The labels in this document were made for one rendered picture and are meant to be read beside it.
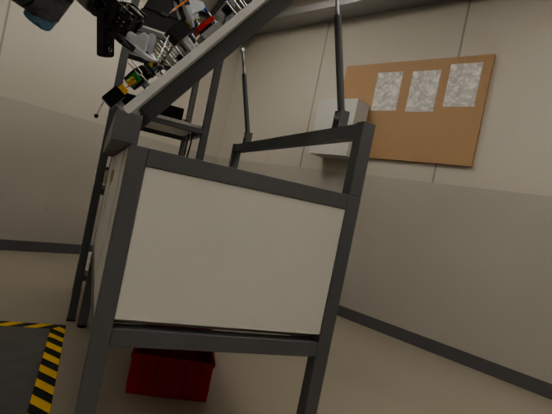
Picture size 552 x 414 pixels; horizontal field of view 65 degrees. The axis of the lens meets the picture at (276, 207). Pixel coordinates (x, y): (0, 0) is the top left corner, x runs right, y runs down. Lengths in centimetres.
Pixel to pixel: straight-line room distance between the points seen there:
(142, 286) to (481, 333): 234
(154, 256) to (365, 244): 245
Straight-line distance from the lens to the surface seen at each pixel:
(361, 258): 331
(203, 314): 106
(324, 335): 120
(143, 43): 123
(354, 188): 116
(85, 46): 393
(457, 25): 347
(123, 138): 98
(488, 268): 296
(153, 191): 98
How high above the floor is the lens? 73
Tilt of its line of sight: level
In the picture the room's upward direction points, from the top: 12 degrees clockwise
